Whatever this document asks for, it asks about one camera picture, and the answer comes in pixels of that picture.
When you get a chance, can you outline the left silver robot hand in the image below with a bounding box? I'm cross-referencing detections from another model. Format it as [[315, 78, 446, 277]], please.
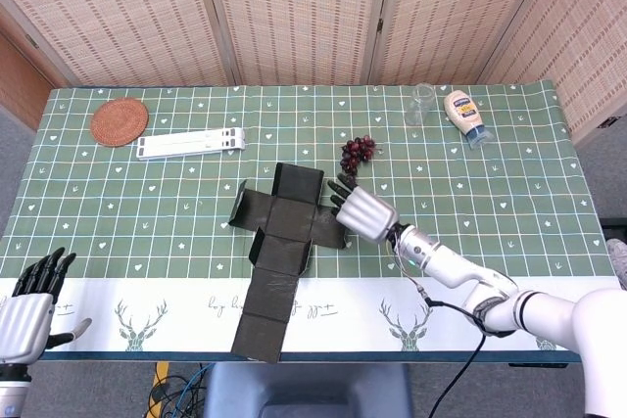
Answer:
[[0, 247, 93, 365]]

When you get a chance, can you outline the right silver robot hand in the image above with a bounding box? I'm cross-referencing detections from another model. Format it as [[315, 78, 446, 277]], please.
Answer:
[[326, 173, 399, 245]]

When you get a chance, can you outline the black cardboard folding box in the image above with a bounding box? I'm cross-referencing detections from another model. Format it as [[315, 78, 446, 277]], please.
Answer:
[[228, 162, 350, 365]]

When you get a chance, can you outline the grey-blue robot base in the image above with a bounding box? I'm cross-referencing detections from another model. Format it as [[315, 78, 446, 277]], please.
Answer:
[[203, 362, 415, 418]]

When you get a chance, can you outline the bunch of dark red grapes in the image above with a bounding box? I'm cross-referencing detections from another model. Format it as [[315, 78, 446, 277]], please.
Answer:
[[338, 135, 383, 188]]

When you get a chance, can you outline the clear plastic cup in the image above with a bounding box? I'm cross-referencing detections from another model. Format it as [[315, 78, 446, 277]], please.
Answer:
[[403, 84, 436, 126]]

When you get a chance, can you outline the mayonnaise squeeze bottle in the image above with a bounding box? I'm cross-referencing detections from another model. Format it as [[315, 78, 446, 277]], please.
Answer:
[[443, 89, 494, 149]]

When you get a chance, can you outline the green checked deer tablecloth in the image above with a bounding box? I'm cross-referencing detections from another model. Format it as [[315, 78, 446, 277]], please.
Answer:
[[0, 79, 619, 355]]

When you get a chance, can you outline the white folded laptop stand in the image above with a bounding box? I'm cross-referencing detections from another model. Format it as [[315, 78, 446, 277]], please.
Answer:
[[136, 127, 246, 161]]

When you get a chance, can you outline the bamboo folding screen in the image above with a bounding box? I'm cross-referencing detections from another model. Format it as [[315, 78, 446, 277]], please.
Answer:
[[0, 0, 627, 145]]

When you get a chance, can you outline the round woven rattan coaster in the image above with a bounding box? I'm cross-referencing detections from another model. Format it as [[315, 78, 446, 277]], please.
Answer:
[[89, 99, 150, 148]]

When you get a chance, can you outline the brown wooden door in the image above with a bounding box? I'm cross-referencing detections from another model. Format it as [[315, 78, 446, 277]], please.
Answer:
[[0, 30, 58, 130]]

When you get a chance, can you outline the grey textured object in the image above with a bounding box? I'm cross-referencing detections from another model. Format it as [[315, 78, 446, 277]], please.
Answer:
[[606, 237, 627, 292]]

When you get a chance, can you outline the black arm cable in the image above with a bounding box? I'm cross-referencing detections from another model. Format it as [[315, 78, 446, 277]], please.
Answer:
[[423, 295, 491, 418]]

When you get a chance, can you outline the black velcro cable strap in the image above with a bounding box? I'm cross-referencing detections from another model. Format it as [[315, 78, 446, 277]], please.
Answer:
[[470, 296, 509, 337]]

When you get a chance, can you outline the black floor cable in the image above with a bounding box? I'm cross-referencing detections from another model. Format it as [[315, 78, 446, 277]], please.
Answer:
[[146, 373, 207, 418]]

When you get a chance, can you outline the blue floor cable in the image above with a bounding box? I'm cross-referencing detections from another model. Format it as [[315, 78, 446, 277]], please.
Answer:
[[169, 363, 217, 418]]

